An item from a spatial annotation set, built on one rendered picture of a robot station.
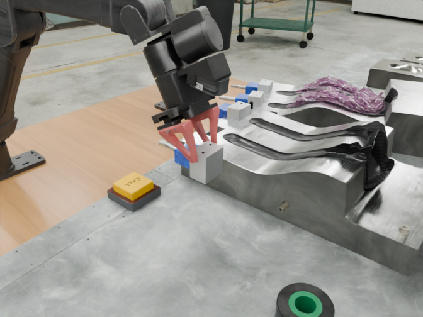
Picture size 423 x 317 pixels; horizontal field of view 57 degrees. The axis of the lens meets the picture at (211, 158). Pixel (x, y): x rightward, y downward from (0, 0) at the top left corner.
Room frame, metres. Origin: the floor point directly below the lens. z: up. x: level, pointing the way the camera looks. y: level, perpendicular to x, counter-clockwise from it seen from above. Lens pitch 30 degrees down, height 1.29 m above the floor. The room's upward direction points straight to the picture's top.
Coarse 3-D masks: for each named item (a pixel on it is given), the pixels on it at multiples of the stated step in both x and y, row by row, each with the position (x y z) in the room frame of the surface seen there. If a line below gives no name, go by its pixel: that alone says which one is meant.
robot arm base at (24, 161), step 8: (0, 144) 0.76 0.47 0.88; (0, 152) 0.75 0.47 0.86; (8, 152) 0.77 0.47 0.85; (32, 152) 0.85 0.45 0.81; (0, 160) 0.75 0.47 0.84; (8, 160) 0.76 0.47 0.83; (16, 160) 0.81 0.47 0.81; (24, 160) 0.81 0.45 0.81; (32, 160) 0.81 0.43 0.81; (40, 160) 0.81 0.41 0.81; (0, 168) 0.74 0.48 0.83; (8, 168) 0.76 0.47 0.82; (16, 168) 0.77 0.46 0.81; (24, 168) 0.77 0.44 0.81; (0, 176) 0.74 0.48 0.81; (8, 176) 0.75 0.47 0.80
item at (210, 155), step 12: (168, 144) 0.64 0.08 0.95; (204, 144) 0.60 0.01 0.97; (216, 144) 0.60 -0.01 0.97; (180, 156) 0.59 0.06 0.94; (204, 156) 0.56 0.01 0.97; (216, 156) 0.57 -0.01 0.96; (192, 168) 0.57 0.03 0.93; (204, 168) 0.55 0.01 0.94; (216, 168) 0.58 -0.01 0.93; (204, 180) 0.55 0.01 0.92
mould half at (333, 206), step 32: (256, 128) 0.82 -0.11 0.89; (288, 128) 0.83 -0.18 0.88; (320, 128) 0.82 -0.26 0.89; (224, 160) 0.68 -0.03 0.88; (256, 160) 0.68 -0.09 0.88; (288, 160) 0.66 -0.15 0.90; (320, 160) 0.60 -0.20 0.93; (224, 192) 0.68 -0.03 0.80; (256, 192) 0.63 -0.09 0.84; (288, 192) 0.59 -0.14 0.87; (320, 192) 0.55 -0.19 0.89; (352, 192) 0.55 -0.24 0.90; (384, 192) 0.60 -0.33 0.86; (416, 192) 0.60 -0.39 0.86; (320, 224) 0.55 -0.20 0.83; (352, 224) 0.51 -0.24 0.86; (384, 224) 0.51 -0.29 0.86; (416, 224) 0.51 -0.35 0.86; (384, 256) 0.47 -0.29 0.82; (416, 256) 0.45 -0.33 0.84
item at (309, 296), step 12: (288, 288) 0.39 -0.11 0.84; (300, 288) 0.39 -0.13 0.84; (312, 288) 0.39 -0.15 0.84; (276, 300) 0.37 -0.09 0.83; (288, 300) 0.37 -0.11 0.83; (300, 300) 0.38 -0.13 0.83; (312, 300) 0.37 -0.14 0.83; (324, 300) 0.37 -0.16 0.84; (276, 312) 0.36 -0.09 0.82; (288, 312) 0.35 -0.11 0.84; (300, 312) 0.35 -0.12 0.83; (312, 312) 0.37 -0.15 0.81; (324, 312) 0.35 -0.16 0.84
